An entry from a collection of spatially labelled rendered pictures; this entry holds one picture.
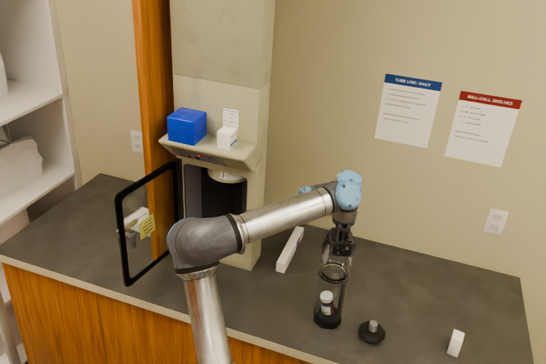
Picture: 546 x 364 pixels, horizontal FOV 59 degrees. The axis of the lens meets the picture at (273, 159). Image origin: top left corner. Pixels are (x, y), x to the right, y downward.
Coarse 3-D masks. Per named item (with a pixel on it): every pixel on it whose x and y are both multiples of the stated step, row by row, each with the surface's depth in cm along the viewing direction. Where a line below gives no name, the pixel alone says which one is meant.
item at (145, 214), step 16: (160, 176) 173; (144, 192) 168; (160, 192) 176; (128, 208) 163; (144, 208) 170; (160, 208) 179; (128, 224) 165; (144, 224) 173; (160, 224) 182; (128, 240) 168; (144, 240) 176; (160, 240) 185; (128, 256) 170; (144, 256) 178
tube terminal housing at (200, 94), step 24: (192, 96) 167; (216, 96) 164; (240, 96) 160; (264, 96) 163; (216, 120) 168; (240, 120) 165; (264, 120) 169; (264, 144) 175; (216, 168) 177; (264, 168) 182; (240, 264) 194
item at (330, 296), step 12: (336, 264) 167; (324, 276) 160; (336, 276) 169; (348, 276) 161; (324, 288) 162; (336, 288) 161; (324, 300) 164; (336, 300) 164; (324, 312) 167; (336, 312) 167
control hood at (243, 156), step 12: (168, 144) 165; (180, 144) 163; (204, 144) 164; (216, 144) 165; (240, 144) 166; (252, 144) 167; (216, 156) 161; (228, 156) 159; (240, 156) 158; (252, 156) 164; (240, 168) 168; (252, 168) 167
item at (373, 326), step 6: (366, 324) 168; (372, 324) 164; (378, 324) 168; (360, 330) 166; (366, 330) 166; (372, 330) 165; (378, 330) 166; (366, 336) 164; (372, 336) 163; (378, 336) 163; (384, 336) 165; (372, 342) 163
